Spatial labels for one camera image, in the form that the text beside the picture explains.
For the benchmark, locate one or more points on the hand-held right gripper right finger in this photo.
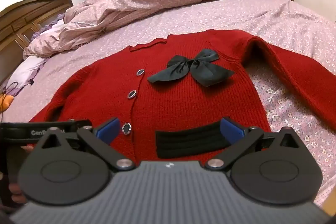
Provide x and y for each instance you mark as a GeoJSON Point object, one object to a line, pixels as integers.
{"type": "Point", "coordinates": [231, 130]}

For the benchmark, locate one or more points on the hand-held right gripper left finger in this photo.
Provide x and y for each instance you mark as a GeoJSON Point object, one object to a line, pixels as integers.
{"type": "Point", "coordinates": [107, 131]}

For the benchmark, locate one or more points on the person's left hand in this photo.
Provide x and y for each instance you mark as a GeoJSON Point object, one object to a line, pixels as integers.
{"type": "Point", "coordinates": [15, 191]}

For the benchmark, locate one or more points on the pink floral duvet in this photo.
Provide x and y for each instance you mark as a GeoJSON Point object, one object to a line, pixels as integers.
{"type": "Point", "coordinates": [157, 1]}

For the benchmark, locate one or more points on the orange plush toy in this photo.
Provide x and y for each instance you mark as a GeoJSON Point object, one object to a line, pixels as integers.
{"type": "Point", "coordinates": [5, 103]}

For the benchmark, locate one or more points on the pink floral bed sheet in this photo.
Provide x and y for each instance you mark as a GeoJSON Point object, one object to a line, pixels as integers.
{"type": "Point", "coordinates": [288, 24]}

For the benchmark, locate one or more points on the red knit cardigan black bow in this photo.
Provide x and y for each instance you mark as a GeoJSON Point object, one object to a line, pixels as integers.
{"type": "Point", "coordinates": [183, 98]}

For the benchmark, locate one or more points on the dark wooden headboard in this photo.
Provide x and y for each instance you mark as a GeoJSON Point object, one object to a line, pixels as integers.
{"type": "Point", "coordinates": [15, 27]}

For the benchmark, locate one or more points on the lilac ruffled pillow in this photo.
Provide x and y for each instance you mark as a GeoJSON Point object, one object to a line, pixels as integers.
{"type": "Point", "coordinates": [29, 69]}

